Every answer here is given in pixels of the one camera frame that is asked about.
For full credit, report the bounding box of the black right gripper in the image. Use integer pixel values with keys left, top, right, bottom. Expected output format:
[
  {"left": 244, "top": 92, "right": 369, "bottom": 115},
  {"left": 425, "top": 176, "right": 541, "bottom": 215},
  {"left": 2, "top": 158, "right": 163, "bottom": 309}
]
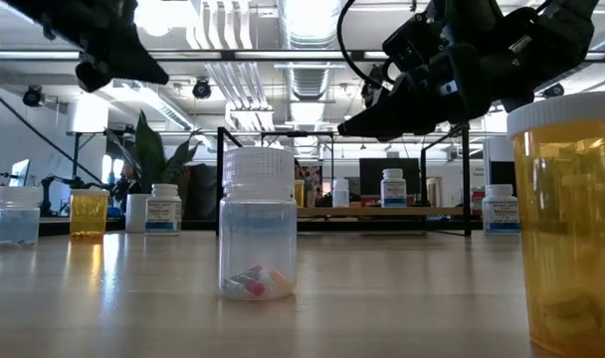
[{"left": 337, "top": 29, "right": 507, "bottom": 143}]

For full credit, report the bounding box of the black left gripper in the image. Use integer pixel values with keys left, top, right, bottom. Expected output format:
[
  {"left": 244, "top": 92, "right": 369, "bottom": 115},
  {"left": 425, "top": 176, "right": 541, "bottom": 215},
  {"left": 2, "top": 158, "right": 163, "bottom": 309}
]
[{"left": 43, "top": 0, "right": 170, "bottom": 93}]

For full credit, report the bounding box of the white labelled medicine bottle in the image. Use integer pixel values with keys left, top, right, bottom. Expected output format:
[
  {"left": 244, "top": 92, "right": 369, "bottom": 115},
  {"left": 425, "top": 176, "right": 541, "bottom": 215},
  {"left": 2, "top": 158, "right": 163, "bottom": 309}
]
[
  {"left": 481, "top": 183, "right": 522, "bottom": 237},
  {"left": 143, "top": 183, "right": 183, "bottom": 237},
  {"left": 379, "top": 167, "right": 409, "bottom": 209}
]

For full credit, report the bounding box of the clear plastic pill bottle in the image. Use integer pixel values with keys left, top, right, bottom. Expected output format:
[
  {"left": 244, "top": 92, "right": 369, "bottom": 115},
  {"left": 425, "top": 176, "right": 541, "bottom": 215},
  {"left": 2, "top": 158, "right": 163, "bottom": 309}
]
[
  {"left": 331, "top": 178, "right": 351, "bottom": 209},
  {"left": 0, "top": 185, "right": 44, "bottom": 251}
]

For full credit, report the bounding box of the large amber pill bottle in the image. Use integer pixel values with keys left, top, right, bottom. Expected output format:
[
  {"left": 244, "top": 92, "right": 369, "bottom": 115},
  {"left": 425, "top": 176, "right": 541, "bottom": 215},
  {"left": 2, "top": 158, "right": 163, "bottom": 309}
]
[{"left": 505, "top": 90, "right": 605, "bottom": 358}]

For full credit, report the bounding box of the snake plant in white pot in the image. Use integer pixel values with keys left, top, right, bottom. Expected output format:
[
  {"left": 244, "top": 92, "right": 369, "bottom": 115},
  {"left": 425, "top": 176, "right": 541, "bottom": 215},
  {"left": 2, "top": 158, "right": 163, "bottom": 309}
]
[{"left": 104, "top": 108, "right": 205, "bottom": 234}]

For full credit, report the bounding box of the black cabinet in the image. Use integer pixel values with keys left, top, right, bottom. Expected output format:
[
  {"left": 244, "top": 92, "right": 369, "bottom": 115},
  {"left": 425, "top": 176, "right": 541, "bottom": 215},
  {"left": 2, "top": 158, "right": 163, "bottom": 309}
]
[{"left": 490, "top": 159, "right": 517, "bottom": 186}]

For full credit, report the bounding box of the floral print panel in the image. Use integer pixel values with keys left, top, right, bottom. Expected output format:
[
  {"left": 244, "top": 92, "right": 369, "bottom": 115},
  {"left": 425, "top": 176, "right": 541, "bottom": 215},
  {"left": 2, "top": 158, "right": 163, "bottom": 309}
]
[{"left": 302, "top": 163, "right": 324, "bottom": 209}]

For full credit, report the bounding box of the black background rig stand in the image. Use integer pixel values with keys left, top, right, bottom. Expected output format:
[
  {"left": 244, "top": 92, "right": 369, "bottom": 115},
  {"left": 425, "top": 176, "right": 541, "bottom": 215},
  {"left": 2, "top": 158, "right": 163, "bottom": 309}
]
[{"left": 65, "top": 129, "right": 149, "bottom": 193}]

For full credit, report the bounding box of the computer monitor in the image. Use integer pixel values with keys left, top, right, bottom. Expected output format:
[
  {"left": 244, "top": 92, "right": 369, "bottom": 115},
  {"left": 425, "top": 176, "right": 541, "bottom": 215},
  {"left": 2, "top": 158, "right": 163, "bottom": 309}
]
[{"left": 7, "top": 158, "right": 32, "bottom": 189}]

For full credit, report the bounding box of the black wall screen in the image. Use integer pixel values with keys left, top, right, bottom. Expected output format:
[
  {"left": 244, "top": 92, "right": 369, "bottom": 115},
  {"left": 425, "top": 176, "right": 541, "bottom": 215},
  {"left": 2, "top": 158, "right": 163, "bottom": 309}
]
[{"left": 358, "top": 157, "right": 422, "bottom": 198}]

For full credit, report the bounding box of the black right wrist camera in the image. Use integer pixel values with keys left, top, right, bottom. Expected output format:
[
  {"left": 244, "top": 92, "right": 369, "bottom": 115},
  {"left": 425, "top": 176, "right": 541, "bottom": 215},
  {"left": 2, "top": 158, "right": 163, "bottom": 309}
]
[{"left": 381, "top": 17, "right": 438, "bottom": 76}]

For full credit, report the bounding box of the black overhead frame bar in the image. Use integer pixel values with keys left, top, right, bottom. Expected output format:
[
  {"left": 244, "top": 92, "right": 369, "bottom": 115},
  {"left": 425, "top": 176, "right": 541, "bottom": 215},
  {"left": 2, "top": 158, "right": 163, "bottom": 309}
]
[{"left": 0, "top": 48, "right": 605, "bottom": 64}]

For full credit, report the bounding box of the wooden shelf with black frame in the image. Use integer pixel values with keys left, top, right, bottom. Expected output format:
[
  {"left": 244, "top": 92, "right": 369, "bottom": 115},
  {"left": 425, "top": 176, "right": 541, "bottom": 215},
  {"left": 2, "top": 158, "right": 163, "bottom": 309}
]
[{"left": 215, "top": 121, "right": 473, "bottom": 238}]

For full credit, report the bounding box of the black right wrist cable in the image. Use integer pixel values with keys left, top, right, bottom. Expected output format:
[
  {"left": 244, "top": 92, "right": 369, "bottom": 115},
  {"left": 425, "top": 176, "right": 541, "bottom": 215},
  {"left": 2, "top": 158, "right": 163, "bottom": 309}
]
[{"left": 335, "top": 0, "right": 388, "bottom": 90}]

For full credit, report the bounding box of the silver ceiling air duct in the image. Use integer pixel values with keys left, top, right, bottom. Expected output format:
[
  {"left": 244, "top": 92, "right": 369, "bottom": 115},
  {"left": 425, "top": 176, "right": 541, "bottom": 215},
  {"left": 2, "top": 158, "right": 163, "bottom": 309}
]
[{"left": 276, "top": 0, "right": 347, "bottom": 103}]

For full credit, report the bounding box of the black aluminium rig frame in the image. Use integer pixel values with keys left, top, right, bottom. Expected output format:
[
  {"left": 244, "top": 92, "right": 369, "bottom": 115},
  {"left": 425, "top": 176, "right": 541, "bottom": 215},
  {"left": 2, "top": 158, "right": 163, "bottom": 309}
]
[{"left": 0, "top": 216, "right": 512, "bottom": 240}]

